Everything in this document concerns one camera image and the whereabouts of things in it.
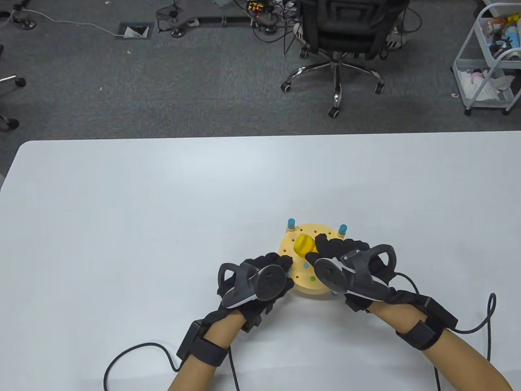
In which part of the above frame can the grey right hand controller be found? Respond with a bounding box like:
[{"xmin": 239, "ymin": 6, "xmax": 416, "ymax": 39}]
[{"xmin": 313, "ymin": 244, "xmax": 397, "ymax": 302}]

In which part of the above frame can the tangle of black cables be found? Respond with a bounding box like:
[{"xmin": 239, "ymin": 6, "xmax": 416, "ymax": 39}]
[{"xmin": 156, "ymin": 0, "xmax": 424, "ymax": 55}]

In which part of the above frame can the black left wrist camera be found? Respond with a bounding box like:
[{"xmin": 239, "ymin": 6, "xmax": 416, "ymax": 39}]
[{"xmin": 242, "ymin": 308, "xmax": 265, "ymax": 332}]

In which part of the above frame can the dark right arm cable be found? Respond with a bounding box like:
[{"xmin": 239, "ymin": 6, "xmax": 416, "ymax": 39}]
[{"xmin": 433, "ymin": 292, "xmax": 497, "ymax": 391}]

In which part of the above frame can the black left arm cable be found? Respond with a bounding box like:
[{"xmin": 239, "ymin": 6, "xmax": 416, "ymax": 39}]
[{"xmin": 104, "ymin": 343, "xmax": 241, "ymax": 391}]

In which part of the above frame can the colourful toy figure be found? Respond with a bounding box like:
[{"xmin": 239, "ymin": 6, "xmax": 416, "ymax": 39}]
[{"xmin": 482, "ymin": 18, "xmax": 505, "ymax": 36}]

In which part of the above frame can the grey floor socket box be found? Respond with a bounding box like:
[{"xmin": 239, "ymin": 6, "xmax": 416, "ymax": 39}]
[{"xmin": 116, "ymin": 22, "xmax": 153, "ymax": 40}]

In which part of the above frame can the white floor cable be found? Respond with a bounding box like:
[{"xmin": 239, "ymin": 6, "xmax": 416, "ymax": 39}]
[{"xmin": 0, "ymin": 6, "xmax": 123, "ymax": 37}]

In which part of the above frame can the yellow round tap bench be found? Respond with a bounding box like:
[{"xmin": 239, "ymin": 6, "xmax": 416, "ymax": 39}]
[{"xmin": 278, "ymin": 218, "xmax": 350, "ymax": 301}]

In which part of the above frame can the person's left forearm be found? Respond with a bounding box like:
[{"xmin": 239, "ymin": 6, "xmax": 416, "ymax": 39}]
[{"xmin": 167, "ymin": 312, "xmax": 247, "ymax": 391}]

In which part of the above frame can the black office chair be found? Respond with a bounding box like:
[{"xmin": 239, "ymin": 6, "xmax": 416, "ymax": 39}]
[{"xmin": 280, "ymin": 0, "xmax": 409, "ymax": 119}]

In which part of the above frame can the yellow toy hammer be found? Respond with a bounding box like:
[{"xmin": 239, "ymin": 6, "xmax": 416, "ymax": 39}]
[{"xmin": 294, "ymin": 234, "xmax": 319, "ymax": 257}]

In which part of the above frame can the black right wrist strap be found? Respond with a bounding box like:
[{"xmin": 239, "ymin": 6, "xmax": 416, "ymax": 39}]
[{"xmin": 396, "ymin": 297, "xmax": 458, "ymax": 351}]

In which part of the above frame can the black left wrist strap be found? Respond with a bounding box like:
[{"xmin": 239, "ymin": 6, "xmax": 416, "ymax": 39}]
[{"xmin": 176, "ymin": 320, "xmax": 229, "ymax": 367}]

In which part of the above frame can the grey left hand controller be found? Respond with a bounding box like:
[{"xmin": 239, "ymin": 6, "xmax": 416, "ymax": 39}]
[{"xmin": 219, "ymin": 262, "xmax": 287, "ymax": 309}]

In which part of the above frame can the black wrist strap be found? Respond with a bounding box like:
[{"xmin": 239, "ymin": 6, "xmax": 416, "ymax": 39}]
[
  {"xmin": 176, "ymin": 320, "xmax": 229, "ymax": 367},
  {"xmin": 396, "ymin": 297, "xmax": 458, "ymax": 351}
]

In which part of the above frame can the grey hand controller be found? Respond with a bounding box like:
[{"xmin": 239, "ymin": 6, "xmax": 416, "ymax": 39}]
[
  {"xmin": 219, "ymin": 262, "xmax": 287, "ymax": 309},
  {"xmin": 313, "ymin": 244, "xmax": 397, "ymax": 302}
]

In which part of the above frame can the black desk base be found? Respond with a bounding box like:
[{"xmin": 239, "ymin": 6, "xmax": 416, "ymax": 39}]
[{"xmin": 169, "ymin": 15, "xmax": 255, "ymax": 38}]

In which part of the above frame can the white utility cart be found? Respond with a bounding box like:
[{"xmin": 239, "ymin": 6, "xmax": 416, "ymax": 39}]
[{"xmin": 451, "ymin": 2, "xmax": 521, "ymax": 116}]

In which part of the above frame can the chrome chair base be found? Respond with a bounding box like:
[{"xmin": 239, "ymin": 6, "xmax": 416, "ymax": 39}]
[{"xmin": 0, "ymin": 44, "xmax": 27, "ymax": 132}]

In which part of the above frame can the person's right forearm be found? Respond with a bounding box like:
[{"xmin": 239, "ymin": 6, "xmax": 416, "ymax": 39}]
[{"xmin": 368, "ymin": 301, "xmax": 513, "ymax": 391}]

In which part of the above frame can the person's left hand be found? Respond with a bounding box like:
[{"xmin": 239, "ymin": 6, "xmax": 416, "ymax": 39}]
[{"xmin": 218, "ymin": 253, "xmax": 295, "ymax": 331}]

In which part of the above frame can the person's right hand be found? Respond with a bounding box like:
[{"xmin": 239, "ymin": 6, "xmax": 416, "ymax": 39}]
[{"xmin": 305, "ymin": 233, "xmax": 427, "ymax": 314}]

